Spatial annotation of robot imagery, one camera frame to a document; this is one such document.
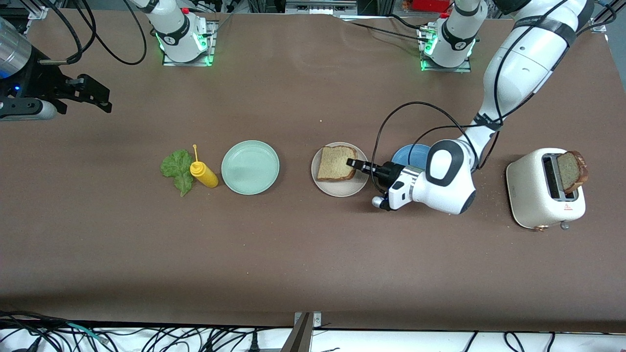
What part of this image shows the light crust bread slice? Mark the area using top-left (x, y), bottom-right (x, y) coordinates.
top-left (316, 146), bottom-right (358, 182)

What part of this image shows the green lettuce leaf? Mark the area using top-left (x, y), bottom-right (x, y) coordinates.
top-left (160, 149), bottom-right (196, 198)

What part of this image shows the yellow mustard squeeze bottle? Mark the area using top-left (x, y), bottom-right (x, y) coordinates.
top-left (190, 144), bottom-right (219, 189)

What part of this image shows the beige plate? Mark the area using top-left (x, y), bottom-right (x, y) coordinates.
top-left (311, 142), bottom-right (370, 198)

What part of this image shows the blue plate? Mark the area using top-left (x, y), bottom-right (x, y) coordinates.
top-left (391, 144), bottom-right (433, 169)

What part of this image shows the mint green plate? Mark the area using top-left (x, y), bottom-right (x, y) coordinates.
top-left (221, 140), bottom-right (280, 196)

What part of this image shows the white toaster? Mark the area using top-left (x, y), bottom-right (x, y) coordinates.
top-left (506, 148), bottom-right (586, 231)

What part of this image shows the grey metal box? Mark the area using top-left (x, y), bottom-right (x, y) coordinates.
top-left (285, 0), bottom-right (358, 15)

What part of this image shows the red box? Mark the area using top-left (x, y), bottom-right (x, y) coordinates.
top-left (412, 0), bottom-right (450, 13)

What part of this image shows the dark crust bread slice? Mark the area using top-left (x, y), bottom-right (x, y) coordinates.
top-left (558, 150), bottom-right (589, 194)

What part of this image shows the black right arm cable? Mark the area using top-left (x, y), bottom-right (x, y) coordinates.
top-left (81, 0), bottom-right (147, 66)
top-left (39, 0), bottom-right (96, 65)

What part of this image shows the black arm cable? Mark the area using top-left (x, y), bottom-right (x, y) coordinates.
top-left (81, 0), bottom-right (147, 66)
top-left (389, 125), bottom-right (490, 169)
top-left (371, 101), bottom-right (499, 194)
top-left (39, 0), bottom-right (96, 65)

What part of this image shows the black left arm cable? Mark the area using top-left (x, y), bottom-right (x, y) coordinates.
top-left (389, 125), bottom-right (490, 169)
top-left (371, 101), bottom-right (499, 194)

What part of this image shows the aluminium frame rail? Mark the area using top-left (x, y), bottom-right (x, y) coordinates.
top-left (24, 5), bottom-right (49, 35)

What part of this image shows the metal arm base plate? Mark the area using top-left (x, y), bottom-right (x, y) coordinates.
top-left (162, 20), bottom-right (216, 67)
top-left (420, 24), bottom-right (473, 73)

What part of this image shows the black cable on table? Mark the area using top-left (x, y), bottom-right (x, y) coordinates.
top-left (337, 14), bottom-right (436, 44)

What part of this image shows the grey metal table bracket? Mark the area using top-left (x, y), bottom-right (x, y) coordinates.
top-left (281, 311), bottom-right (323, 352)

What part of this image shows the black floor cable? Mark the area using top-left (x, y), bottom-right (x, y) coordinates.
top-left (0, 310), bottom-right (69, 338)

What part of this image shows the teal cable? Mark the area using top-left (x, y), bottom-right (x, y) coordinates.
top-left (66, 322), bottom-right (106, 342)

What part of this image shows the aluminium corner bracket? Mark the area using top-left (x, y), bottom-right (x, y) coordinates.
top-left (589, 10), bottom-right (614, 35)

